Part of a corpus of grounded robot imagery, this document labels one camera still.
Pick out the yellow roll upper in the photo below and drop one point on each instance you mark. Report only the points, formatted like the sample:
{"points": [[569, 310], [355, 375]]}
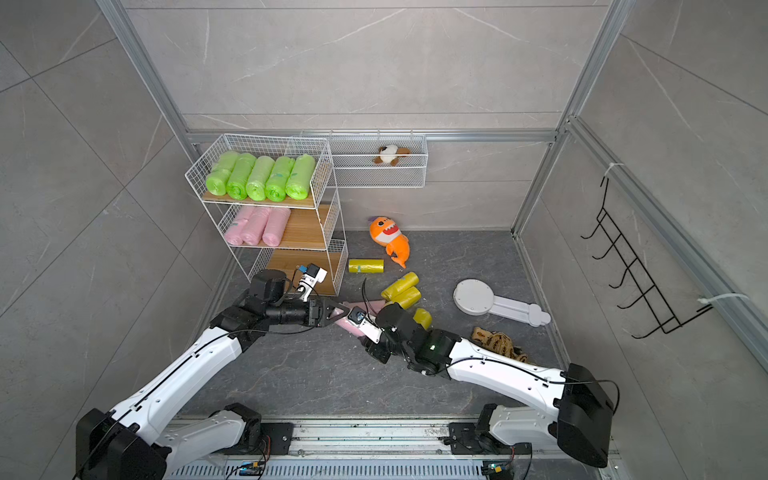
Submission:
{"points": [[401, 285]]}

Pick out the green roll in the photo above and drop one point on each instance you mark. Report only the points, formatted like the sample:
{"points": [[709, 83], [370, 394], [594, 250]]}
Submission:
{"points": [[275, 186], [256, 183], [221, 170], [236, 184], [298, 184]]}

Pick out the brown white plush toy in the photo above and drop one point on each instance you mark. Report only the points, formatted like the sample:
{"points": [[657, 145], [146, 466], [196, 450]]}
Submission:
{"points": [[391, 155]]}

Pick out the black wall hook rack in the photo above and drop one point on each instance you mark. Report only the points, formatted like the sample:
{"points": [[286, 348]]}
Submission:
{"points": [[635, 272]]}

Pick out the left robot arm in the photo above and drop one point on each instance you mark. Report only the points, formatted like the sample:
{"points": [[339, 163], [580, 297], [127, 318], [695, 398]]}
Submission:
{"points": [[133, 440]]}

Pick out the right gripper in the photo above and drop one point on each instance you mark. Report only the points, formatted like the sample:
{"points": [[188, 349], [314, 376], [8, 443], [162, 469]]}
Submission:
{"points": [[377, 352]]}

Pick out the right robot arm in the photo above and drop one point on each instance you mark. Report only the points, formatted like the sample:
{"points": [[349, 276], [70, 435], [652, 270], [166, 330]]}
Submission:
{"points": [[571, 405]]}

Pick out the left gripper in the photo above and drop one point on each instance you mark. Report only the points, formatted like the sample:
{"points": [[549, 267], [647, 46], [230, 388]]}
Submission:
{"points": [[314, 315]]}

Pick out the brown patterned object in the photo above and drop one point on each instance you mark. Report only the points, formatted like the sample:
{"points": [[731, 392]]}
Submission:
{"points": [[499, 343]]}

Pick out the yellow roll near shelf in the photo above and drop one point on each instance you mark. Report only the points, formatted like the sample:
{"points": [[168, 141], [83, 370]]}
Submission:
{"points": [[366, 266]]}

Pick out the white wire three-tier shelf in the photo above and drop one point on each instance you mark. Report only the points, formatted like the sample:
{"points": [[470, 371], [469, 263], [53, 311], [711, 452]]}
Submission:
{"points": [[315, 232]]}

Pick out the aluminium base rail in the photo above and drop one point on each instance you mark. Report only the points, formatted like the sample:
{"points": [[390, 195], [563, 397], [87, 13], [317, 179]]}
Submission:
{"points": [[388, 448]]}

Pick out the pink roll small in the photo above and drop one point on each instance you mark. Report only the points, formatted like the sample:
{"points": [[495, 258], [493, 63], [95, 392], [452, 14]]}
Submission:
{"points": [[234, 234]]}

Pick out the yellow roll middle right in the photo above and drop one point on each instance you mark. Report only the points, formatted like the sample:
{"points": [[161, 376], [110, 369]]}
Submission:
{"points": [[423, 318]]}

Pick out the orange shark plush toy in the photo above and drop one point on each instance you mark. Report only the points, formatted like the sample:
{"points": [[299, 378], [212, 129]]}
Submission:
{"points": [[385, 232]]}

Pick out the white wire wall basket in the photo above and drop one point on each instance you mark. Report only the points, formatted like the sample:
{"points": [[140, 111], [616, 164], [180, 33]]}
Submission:
{"points": [[365, 161]]}

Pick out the white round handled brush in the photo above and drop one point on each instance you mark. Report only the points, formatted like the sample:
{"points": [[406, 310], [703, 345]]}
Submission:
{"points": [[474, 297]]}

